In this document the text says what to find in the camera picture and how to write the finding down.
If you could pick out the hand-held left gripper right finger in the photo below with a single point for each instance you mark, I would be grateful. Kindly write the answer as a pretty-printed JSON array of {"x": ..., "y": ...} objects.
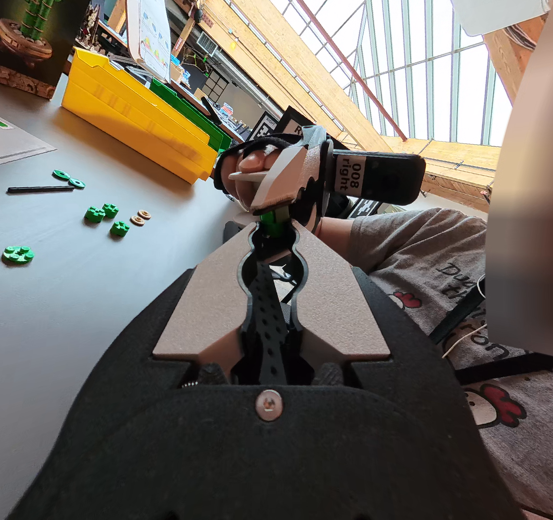
[{"x": 341, "y": 312}]

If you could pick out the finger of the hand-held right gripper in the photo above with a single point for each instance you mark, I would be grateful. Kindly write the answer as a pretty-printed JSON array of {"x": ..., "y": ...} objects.
[
  {"x": 285, "y": 178},
  {"x": 317, "y": 183}
]

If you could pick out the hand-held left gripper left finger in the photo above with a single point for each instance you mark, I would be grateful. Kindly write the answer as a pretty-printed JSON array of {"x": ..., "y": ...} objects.
[{"x": 203, "y": 312}]

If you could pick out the green toy brick assembly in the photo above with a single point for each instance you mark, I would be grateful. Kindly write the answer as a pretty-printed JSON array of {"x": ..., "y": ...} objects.
[{"x": 271, "y": 224}]

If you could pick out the wide green round plate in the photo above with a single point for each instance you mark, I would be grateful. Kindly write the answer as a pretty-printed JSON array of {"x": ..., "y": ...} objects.
[{"x": 17, "y": 254}]

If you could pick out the grey desk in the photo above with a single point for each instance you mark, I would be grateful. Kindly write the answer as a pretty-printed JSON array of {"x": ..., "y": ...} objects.
[{"x": 129, "y": 295}]

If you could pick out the person's right hand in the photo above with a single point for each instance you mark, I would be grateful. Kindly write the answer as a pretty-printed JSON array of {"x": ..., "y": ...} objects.
[{"x": 252, "y": 161}]

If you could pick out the small marker sign board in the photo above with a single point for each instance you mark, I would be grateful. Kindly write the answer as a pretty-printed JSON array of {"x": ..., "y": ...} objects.
[{"x": 263, "y": 126}]

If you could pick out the grey printed t-shirt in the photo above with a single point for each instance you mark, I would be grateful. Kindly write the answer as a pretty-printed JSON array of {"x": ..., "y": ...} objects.
[{"x": 410, "y": 247}]

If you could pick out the black tool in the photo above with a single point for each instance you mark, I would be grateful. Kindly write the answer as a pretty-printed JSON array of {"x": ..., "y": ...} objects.
[{"x": 211, "y": 109}]

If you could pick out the green storage bin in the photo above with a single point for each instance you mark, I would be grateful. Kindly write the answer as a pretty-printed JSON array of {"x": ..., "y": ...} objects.
[{"x": 194, "y": 113}]

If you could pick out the yellow storage bin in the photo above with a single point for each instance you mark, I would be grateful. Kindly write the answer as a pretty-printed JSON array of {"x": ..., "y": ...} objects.
[{"x": 129, "y": 122}]

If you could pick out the printed instruction board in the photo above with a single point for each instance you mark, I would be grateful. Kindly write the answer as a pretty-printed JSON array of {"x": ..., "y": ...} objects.
[{"x": 151, "y": 31}]

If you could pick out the black toy axle rod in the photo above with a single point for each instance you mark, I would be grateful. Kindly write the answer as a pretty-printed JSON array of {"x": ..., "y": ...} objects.
[{"x": 41, "y": 189}]

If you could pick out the open instruction booklet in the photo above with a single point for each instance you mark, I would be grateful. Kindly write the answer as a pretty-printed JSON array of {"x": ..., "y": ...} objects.
[{"x": 21, "y": 139}]

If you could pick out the dark bamboo set box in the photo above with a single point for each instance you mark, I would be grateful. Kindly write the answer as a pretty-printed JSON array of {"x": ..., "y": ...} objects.
[{"x": 43, "y": 23}]

